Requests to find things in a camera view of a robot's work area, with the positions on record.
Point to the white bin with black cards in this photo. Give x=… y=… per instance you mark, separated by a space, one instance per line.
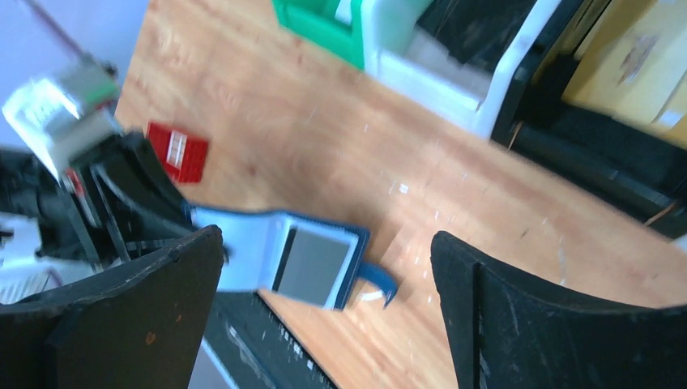
x=406 y=59

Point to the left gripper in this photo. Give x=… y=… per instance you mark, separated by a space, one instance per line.
x=145 y=200

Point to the grey card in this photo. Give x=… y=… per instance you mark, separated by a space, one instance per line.
x=311 y=267

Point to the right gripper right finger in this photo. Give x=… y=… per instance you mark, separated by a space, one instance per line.
x=508 y=328

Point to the red toy block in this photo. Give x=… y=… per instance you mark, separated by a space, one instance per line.
x=181 y=152

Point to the black cards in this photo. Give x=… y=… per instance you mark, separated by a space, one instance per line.
x=475 y=32

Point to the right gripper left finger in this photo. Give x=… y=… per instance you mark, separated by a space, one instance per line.
x=137 y=325

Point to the blue card holder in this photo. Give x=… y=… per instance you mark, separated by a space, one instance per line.
x=255 y=240

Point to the green bin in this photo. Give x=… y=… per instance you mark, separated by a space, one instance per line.
x=333 y=25

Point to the gold cards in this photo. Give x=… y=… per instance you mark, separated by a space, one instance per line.
x=634 y=68

